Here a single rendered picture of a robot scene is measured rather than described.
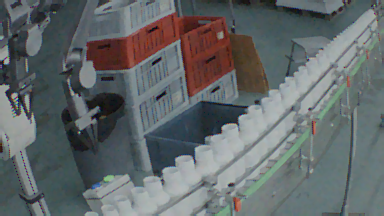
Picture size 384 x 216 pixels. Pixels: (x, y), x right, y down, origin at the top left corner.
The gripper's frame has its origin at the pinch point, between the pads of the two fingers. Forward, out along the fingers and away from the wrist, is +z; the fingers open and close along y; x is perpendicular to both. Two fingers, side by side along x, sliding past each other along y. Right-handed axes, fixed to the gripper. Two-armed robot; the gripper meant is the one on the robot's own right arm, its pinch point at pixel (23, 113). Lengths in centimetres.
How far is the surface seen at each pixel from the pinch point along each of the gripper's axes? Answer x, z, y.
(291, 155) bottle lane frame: 79, 41, 21
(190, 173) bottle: 37.7, 26.0, 16.6
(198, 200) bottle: 37, 34, 18
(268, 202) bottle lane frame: 65, 50, 21
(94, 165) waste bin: 140, 102, -135
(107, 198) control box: 21.3, 29.8, 2.9
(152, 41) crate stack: 236, 64, -160
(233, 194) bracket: 39, 31, 27
